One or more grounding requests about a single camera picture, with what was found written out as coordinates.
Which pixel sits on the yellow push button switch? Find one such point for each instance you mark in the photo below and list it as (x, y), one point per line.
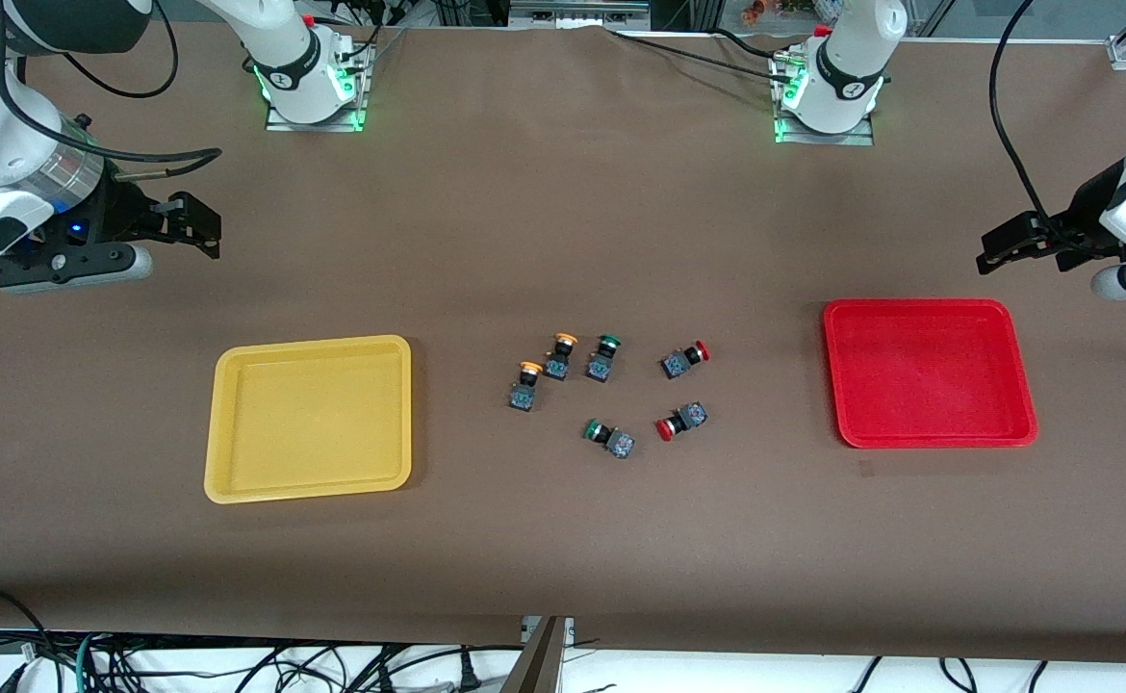
(525, 387)
(559, 356)

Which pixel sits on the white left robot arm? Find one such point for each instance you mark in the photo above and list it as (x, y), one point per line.
(847, 67)

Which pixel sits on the red plastic tray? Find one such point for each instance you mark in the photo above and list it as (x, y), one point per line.
(929, 373)

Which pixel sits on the black power plug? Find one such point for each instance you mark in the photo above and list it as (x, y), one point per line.
(468, 671)

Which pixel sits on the brown table cover sheet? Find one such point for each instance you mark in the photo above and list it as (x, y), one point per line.
(563, 539)

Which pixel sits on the red push button switch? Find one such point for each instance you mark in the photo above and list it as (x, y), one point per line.
(681, 421)
(684, 360)

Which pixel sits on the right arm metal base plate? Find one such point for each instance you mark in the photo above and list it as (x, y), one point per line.
(356, 91)

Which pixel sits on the yellow plastic tray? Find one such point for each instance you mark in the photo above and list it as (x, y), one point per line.
(309, 419)

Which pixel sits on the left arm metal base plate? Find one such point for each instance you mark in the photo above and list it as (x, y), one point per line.
(784, 130)

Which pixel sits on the green push button switch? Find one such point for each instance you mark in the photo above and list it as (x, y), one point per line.
(602, 358)
(611, 439)

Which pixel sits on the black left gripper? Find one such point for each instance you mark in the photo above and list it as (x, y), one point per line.
(1086, 214)

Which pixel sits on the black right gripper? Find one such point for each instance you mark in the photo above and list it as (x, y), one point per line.
(126, 212)

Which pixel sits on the grey metal post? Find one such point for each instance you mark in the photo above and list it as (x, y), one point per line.
(539, 659)

